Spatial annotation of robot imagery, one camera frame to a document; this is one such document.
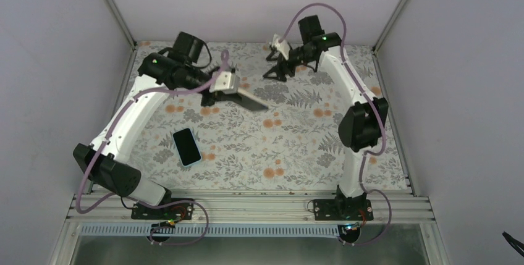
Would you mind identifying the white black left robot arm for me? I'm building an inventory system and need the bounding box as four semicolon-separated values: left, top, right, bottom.
73;49;233;219

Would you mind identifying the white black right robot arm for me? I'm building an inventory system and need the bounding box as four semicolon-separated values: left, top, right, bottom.
263;15;389;221

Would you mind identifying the blue-cased black phone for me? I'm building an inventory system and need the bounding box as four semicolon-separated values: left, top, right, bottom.
172;128;202;167

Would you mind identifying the floral patterned table mat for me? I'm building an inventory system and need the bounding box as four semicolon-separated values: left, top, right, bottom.
97;41;410;192

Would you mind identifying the black object at edge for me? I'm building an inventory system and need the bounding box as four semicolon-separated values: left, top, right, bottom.
502;231;524;257

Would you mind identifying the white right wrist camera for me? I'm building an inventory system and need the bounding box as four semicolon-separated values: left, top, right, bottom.
270;34;291;61

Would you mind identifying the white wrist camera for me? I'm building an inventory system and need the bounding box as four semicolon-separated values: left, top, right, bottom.
209;71;240;95
270;34;291;61

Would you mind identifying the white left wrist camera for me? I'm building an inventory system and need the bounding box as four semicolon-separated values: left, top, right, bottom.
209;71;240;95

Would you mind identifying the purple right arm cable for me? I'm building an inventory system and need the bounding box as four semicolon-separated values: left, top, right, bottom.
279;2;393;248

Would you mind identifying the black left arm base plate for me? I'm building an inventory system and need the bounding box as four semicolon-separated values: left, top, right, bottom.
130;198;194;221

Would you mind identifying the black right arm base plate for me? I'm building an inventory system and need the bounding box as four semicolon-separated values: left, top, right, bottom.
312;199;374;222

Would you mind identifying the aluminium rail frame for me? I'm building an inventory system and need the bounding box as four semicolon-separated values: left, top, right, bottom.
50;190;449;264

